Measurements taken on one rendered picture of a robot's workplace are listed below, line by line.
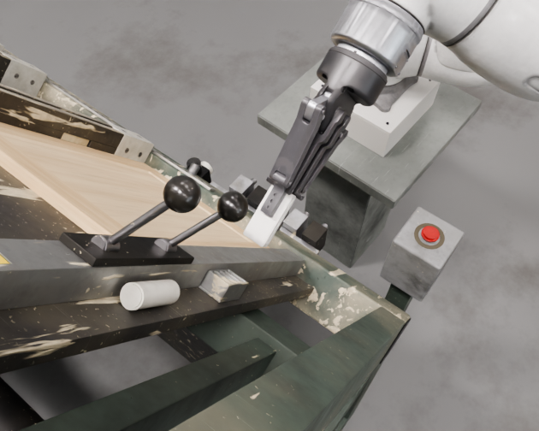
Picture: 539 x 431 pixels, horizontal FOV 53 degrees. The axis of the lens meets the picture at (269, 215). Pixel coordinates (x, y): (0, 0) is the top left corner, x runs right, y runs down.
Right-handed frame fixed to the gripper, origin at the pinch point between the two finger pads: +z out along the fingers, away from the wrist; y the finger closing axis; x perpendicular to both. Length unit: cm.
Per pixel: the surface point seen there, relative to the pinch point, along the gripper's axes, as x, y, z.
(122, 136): 56, 44, 9
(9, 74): 97, 46, 12
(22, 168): 36.1, 0.6, 13.8
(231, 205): 4.1, -1.6, 1.3
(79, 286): 7.3, -16.1, 13.7
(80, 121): 56, 30, 9
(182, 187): 4.3, -13.5, 0.6
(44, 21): 236, 174, 0
